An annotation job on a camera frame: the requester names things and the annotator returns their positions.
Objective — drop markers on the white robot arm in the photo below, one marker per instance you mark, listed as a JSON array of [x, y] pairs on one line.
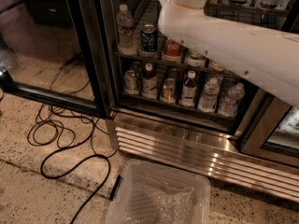
[[265, 57]]

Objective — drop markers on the blue pepsi can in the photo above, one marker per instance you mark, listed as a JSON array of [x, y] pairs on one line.
[[149, 40]]

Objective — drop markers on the red coca-cola can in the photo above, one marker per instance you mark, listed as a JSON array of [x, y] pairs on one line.
[[172, 51]]

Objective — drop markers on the clear water bottle middle shelf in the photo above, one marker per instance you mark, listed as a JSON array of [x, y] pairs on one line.
[[126, 31]]

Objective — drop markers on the clear water bottle shelf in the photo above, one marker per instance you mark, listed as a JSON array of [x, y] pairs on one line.
[[209, 95], [126, 31]]

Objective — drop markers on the orange gold can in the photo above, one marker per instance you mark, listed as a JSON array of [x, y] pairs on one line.
[[215, 66]]

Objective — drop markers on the silver can bottom shelf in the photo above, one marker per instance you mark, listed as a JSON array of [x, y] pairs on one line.
[[130, 82]]

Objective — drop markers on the gold can bottom shelf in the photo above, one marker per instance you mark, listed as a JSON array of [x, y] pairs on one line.
[[168, 93]]

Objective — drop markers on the stainless steel display fridge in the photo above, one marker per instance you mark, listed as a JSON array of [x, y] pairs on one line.
[[184, 136]]

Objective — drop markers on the clear water bottle bottom shelf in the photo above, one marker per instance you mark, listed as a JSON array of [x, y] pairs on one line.
[[209, 95]]

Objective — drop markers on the rightmost water bottle bottom shelf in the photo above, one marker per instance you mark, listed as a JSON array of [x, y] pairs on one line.
[[229, 103]]

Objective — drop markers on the open glass fridge door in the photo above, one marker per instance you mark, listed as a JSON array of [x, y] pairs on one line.
[[49, 64]]

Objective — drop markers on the right glass fridge door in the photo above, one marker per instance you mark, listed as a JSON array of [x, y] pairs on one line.
[[274, 133]]

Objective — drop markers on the dark juice bottle white cap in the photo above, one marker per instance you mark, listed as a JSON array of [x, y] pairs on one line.
[[149, 81]]

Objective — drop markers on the brown tea bottle white cap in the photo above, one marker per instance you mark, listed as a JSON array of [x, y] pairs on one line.
[[189, 88]]

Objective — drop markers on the dark cabinet in background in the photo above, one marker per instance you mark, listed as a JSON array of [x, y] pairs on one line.
[[49, 12]]

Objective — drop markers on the clear plastic storage bin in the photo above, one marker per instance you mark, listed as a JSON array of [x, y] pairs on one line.
[[133, 168]]

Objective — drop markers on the bubble wrap sheet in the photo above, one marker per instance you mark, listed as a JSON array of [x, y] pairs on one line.
[[158, 202]]

